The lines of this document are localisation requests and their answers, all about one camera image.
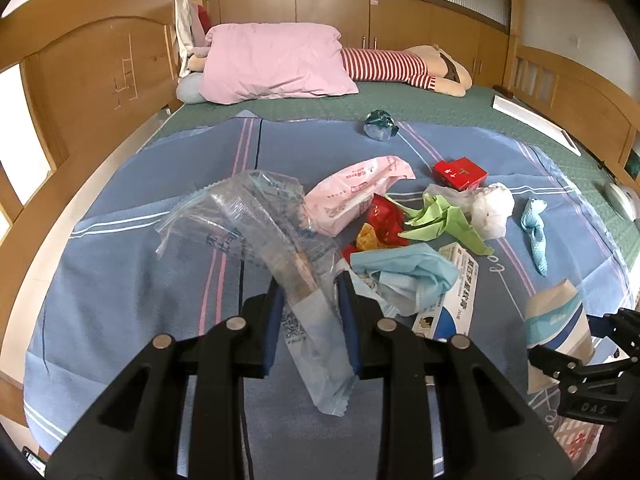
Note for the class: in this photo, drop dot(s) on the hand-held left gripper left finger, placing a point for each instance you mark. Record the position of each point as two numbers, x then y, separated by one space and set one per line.
272 332

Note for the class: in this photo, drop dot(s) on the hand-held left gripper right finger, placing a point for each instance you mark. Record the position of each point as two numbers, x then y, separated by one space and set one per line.
351 332

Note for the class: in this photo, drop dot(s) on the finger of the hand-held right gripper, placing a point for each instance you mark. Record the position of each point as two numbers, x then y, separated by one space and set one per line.
617 327
560 366

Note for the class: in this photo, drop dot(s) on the clear plastic wrapper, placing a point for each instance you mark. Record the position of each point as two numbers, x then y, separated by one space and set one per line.
260 220

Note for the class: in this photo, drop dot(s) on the pink tissue packet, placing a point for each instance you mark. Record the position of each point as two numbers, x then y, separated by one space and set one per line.
350 190

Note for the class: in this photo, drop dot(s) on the red cardboard box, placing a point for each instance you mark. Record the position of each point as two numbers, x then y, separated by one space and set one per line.
459 172

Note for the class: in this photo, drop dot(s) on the red and white packet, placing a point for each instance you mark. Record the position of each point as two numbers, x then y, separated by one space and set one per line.
575 437

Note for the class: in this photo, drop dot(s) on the blue face mask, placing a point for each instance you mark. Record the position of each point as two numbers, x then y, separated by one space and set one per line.
405 272

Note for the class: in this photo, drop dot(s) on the yellow snack wrapper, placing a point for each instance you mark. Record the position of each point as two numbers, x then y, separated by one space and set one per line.
366 237

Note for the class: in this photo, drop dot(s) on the white cardboard box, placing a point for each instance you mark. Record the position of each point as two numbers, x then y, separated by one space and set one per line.
452 305

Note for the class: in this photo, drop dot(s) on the red snack wrapper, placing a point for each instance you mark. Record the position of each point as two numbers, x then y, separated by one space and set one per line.
386 220

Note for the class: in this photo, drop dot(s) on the light blue dotted wrapper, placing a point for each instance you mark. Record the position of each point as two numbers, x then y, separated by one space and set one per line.
536 235

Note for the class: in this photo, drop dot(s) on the white round device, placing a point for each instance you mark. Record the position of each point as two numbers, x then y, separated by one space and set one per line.
622 201

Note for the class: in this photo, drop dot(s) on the blue striped blanket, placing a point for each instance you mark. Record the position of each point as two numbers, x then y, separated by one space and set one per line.
150 270

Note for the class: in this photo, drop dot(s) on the crumpled green paper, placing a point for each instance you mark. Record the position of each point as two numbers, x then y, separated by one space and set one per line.
440 220

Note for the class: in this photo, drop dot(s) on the clear plastic bag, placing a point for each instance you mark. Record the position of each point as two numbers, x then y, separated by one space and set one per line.
447 196

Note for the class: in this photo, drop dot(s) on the crumpled white tissue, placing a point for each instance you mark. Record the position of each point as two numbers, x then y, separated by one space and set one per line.
492 210

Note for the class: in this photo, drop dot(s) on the crumpled green foil wrapper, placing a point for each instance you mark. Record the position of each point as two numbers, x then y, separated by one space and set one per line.
379 124

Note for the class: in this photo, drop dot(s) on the green bed mat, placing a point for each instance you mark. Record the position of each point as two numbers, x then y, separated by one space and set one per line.
450 105

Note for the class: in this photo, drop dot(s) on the light blue cushion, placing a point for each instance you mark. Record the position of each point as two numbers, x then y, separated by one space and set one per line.
189 91

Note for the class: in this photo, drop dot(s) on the pink pillow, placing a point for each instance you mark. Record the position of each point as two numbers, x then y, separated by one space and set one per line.
272 62

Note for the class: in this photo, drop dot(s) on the striped plush doll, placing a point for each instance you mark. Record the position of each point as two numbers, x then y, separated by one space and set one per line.
400 66

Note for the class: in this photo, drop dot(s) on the wooden bed frame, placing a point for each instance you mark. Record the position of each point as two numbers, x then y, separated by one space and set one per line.
75 85

